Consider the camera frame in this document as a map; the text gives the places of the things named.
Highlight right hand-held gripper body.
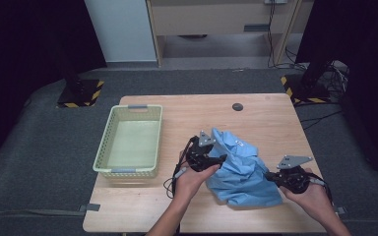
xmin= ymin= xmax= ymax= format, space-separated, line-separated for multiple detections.
xmin=276 ymin=155 xmax=314 ymax=194

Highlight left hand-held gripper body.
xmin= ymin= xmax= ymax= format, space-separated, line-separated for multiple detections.
xmin=186 ymin=130 xmax=217 ymax=172

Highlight light blue shirt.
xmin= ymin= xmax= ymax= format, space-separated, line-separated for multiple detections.
xmin=205 ymin=127 xmax=284 ymax=207

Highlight pale green plastic basket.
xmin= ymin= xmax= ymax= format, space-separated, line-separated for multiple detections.
xmin=92 ymin=103 xmax=163 ymax=180

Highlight person's left hand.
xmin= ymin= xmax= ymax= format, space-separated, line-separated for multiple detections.
xmin=173 ymin=150 xmax=221 ymax=203

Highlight person's right hand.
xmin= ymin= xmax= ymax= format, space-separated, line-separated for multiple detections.
xmin=280 ymin=168 xmax=334 ymax=224

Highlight black stand with striped base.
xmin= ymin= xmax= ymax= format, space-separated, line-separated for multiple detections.
xmin=56 ymin=78 xmax=106 ymax=109
xmin=280 ymin=58 xmax=335 ymax=105

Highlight black curtain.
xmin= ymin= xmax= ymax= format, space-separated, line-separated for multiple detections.
xmin=0 ymin=0 xmax=108 ymax=183
xmin=294 ymin=0 xmax=378 ymax=180

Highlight white cabinet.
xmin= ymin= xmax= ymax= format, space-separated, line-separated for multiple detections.
xmin=83 ymin=0 xmax=158 ymax=63

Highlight right hand-held gripper cable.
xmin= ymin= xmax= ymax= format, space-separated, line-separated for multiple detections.
xmin=308 ymin=178 xmax=336 ymax=207

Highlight hand-held gripper cable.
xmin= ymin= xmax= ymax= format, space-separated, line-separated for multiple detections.
xmin=162 ymin=136 xmax=199 ymax=200
xmin=308 ymin=178 xmax=336 ymax=207

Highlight left hand-held gripper cable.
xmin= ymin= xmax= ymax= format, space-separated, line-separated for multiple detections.
xmin=162 ymin=136 xmax=199 ymax=200

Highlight black floor cable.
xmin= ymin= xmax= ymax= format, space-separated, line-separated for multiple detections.
xmin=299 ymin=109 xmax=345 ymax=131

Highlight tangled cable bundle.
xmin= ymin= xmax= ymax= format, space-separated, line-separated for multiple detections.
xmin=321 ymin=59 xmax=349 ymax=96

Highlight black hanging cables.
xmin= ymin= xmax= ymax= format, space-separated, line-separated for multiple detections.
xmin=266 ymin=3 xmax=308 ymax=71

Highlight grey drawer handle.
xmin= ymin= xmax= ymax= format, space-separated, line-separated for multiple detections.
xmin=243 ymin=23 xmax=271 ymax=32

